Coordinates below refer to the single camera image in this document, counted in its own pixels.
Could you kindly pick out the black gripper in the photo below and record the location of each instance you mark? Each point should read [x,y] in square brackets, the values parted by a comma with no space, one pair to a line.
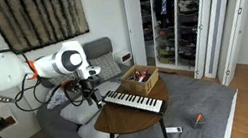
[87,87]

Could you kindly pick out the black white mini keyboard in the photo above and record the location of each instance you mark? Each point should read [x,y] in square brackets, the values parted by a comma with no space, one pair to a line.
[136,101]

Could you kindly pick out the large white pillow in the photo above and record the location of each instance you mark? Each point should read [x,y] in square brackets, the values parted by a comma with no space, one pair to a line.
[80,111]

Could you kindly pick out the small white pillow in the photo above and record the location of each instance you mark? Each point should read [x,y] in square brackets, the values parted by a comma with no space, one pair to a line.
[96,136]

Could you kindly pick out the grey checkered cushion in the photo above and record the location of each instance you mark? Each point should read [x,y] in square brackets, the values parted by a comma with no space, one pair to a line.
[60,79]
[107,65]

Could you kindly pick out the crumpled grey white cloth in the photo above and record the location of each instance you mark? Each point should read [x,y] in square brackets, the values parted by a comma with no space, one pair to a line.
[55,98]

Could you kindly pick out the round wooden side table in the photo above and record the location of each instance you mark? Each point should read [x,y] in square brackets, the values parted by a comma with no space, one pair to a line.
[128,117]

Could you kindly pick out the grey low sofa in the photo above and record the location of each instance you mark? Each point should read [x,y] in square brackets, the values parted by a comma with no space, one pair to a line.
[52,123]

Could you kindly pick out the wooden box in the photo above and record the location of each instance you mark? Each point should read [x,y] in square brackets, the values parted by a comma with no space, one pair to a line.
[140,85]

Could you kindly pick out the small white box device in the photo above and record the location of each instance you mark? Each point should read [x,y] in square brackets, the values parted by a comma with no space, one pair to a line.
[124,58]

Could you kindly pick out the grey sofa backrest cushion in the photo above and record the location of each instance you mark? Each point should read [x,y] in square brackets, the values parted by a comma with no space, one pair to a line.
[97,47]

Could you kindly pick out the red black items pile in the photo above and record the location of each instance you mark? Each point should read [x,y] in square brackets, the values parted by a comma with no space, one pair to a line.
[141,75]

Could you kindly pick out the white remote control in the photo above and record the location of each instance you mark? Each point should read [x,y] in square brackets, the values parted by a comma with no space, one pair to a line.
[173,130]

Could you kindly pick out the plain white wardrobe door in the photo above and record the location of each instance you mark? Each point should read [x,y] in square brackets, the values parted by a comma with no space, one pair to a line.
[135,19]

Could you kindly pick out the grey floor rug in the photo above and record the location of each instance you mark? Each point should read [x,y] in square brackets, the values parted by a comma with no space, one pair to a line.
[197,100]

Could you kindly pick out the hanging dark clothes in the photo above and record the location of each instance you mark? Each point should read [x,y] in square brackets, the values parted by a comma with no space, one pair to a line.
[164,1]

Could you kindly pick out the open white wardrobe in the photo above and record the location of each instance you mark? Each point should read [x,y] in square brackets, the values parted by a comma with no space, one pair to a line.
[186,18]

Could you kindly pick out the white door with grey panel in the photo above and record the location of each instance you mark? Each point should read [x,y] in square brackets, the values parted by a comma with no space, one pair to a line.
[220,19]

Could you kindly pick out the shaggy beige black wall rug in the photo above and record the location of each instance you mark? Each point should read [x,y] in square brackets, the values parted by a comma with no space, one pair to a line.
[37,17]

